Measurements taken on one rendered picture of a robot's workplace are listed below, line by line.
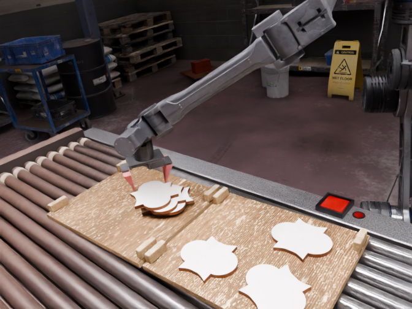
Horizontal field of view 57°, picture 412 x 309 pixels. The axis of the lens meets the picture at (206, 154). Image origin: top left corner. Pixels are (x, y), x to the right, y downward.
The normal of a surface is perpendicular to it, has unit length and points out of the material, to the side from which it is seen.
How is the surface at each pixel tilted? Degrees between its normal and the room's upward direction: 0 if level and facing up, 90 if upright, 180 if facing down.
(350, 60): 74
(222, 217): 0
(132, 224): 0
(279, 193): 0
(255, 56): 90
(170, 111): 90
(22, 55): 92
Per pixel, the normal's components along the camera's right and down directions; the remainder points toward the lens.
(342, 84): -0.63, 0.23
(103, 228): -0.12, -0.88
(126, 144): -0.25, 0.47
